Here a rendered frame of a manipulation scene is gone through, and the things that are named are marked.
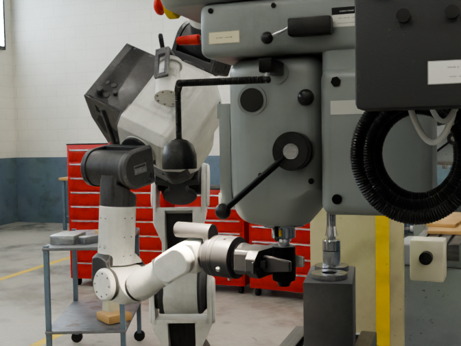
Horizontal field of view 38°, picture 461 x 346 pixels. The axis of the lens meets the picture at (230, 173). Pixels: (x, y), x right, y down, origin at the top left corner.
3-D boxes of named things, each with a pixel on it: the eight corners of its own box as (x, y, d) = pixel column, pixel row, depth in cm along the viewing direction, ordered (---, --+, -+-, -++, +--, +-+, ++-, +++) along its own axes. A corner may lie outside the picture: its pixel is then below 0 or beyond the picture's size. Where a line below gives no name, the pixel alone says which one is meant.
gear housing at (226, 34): (198, 58, 123) (197, 3, 122) (240, 70, 146) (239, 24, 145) (382, 46, 112) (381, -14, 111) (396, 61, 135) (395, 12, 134)
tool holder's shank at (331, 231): (339, 239, 173) (338, 198, 173) (326, 240, 173) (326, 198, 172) (335, 238, 177) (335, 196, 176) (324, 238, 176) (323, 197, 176)
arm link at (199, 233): (213, 283, 138) (171, 277, 144) (241, 265, 147) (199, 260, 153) (206, 231, 136) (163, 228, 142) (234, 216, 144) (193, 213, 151)
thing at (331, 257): (342, 266, 173) (342, 244, 173) (325, 267, 173) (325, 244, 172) (337, 263, 178) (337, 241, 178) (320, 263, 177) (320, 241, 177)
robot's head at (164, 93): (157, 111, 163) (152, 90, 155) (159, 78, 168) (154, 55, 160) (183, 110, 163) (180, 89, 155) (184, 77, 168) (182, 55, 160)
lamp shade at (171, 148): (162, 168, 139) (161, 139, 139) (196, 167, 140) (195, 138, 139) (161, 169, 132) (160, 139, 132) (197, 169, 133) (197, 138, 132)
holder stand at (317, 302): (303, 358, 162) (302, 277, 161) (311, 331, 183) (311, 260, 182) (353, 360, 159) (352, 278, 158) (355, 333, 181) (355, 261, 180)
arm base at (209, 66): (179, 71, 190) (162, 54, 180) (199, 32, 191) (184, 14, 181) (222, 88, 184) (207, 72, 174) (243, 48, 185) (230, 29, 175)
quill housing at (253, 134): (222, 228, 125) (219, 58, 123) (254, 215, 144) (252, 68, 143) (322, 231, 119) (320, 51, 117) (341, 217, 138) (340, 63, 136)
